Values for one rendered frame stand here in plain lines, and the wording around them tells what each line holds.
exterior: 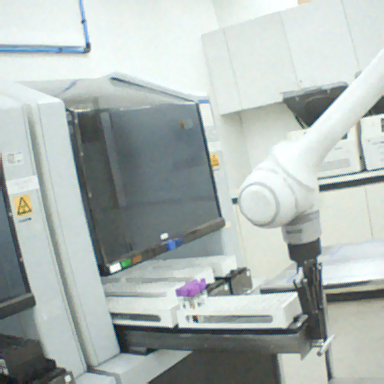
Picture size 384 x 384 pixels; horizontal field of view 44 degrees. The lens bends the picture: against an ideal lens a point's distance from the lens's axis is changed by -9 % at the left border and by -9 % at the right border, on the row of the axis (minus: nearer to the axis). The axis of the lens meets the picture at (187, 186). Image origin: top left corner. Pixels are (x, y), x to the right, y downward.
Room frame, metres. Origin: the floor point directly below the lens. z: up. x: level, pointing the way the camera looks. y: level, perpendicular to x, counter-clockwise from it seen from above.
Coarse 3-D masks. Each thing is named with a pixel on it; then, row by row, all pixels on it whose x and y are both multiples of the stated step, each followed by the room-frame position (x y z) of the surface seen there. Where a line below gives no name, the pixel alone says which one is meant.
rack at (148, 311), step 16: (112, 304) 1.39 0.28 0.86; (128, 304) 1.36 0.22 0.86; (144, 304) 1.33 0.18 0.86; (160, 304) 1.30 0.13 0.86; (176, 304) 1.27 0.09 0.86; (112, 320) 1.35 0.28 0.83; (128, 320) 1.38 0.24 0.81; (144, 320) 1.36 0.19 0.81; (160, 320) 1.34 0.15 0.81; (176, 320) 1.25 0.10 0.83
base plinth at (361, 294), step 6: (330, 294) 3.47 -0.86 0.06; (336, 294) 3.45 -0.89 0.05; (342, 294) 3.42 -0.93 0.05; (348, 294) 3.39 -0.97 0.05; (354, 294) 3.36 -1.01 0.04; (360, 294) 3.34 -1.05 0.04; (366, 294) 3.31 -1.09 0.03; (372, 294) 3.28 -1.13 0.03; (378, 294) 3.26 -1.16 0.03; (330, 300) 3.48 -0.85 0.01; (336, 300) 3.45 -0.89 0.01; (342, 300) 3.42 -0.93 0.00; (348, 300) 3.39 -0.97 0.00
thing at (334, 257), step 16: (368, 240) 1.65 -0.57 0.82; (320, 256) 1.61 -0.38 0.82; (336, 256) 1.56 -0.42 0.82; (352, 256) 1.50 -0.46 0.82; (368, 256) 1.45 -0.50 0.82; (288, 272) 1.52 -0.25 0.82; (336, 272) 1.37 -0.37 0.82; (352, 272) 1.33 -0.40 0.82; (368, 272) 1.29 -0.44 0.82; (272, 288) 1.39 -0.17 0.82; (288, 288) 1.36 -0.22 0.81; (336, 288) 1.28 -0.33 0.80
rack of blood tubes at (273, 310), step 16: (208, 304) 1.22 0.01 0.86; (224, 304) 1.18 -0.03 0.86; (240, 304) 1.16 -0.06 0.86; (256, 304) 1.13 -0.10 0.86; (272, 304) 1.10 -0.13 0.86; (288, 304) 1.07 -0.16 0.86; (224, 320) 1.18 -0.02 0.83; (240, 320) 1.20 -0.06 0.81; (256, 320) 1.17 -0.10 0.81; (272, 320) 1.14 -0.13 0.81; (288, 320) 1.06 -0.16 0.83
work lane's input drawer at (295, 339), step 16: (304, 320) 1.07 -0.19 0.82; (128, 336) 1.30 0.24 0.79; (144, 336) 1.27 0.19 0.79; (160, 336) 1.24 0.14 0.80; (176, 336) 1.21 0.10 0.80; (192, 336) 1.18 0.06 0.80; (208, 336) 1.15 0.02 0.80; (224, 336) 1.13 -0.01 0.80; (240, 336) 1.10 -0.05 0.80; (256, 336) 1.08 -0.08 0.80; (272, 336) 1.05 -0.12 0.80; (288, 336) 1.03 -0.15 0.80; (304, 336) 1.04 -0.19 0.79; (224, 352) 1.13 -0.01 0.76; (240, 352) 1.11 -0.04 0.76; (256, 352) 1.08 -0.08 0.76; (272, 352) 1.06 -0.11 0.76; (288, 352) 1.03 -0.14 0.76; (304, 352) 1.03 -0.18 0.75; (320, 352) 1.01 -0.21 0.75
